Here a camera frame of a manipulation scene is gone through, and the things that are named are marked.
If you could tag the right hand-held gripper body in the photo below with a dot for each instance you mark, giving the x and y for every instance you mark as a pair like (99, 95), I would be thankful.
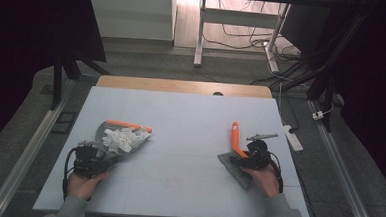
(257, 155)

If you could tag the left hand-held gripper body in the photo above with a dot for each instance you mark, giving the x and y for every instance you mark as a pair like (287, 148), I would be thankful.
(86, 161)

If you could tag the grey dustpan with orange edge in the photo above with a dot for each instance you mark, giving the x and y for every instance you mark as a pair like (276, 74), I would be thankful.
(111, 157)

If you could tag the pile of white paper scraps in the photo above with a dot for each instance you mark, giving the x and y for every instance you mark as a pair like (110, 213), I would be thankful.
(122, 140)

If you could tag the person's left hand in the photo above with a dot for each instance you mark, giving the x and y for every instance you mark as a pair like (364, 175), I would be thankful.
(83, 186)

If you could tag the person's right hand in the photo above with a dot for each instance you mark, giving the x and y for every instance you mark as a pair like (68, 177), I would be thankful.
(265, 180)

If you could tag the white power strip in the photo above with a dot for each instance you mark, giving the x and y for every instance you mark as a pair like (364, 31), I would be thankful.
(293, 137)

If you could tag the pale blue table mat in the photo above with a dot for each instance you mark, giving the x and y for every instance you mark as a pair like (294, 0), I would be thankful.
(176, 191)

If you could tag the white plug adapter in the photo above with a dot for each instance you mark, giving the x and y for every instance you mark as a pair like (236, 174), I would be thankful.
(318, 115)

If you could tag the black tripod stand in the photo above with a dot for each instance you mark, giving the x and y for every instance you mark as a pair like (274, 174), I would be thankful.
(58, 81)

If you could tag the wooden table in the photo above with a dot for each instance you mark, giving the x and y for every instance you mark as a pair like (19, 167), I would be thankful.
(182, 86)

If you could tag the black metal stand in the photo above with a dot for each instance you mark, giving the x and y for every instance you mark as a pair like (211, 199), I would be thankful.
(329, 72)

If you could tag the dark curtain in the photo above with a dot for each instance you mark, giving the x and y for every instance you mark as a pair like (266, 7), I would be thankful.
(24, 46)
(381, 98)

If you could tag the white cabinet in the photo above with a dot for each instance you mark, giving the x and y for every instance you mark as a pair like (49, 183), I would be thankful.
(131, 13)

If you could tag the black frame on floor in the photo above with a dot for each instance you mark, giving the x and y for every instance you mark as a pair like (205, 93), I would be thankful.
(64, 123)

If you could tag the metal floor rail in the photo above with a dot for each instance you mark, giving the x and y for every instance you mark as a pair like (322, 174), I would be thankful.
(28, 146)
(341, 169)

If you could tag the white desk frame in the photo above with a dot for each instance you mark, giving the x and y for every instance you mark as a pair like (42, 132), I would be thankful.
(239, 18)

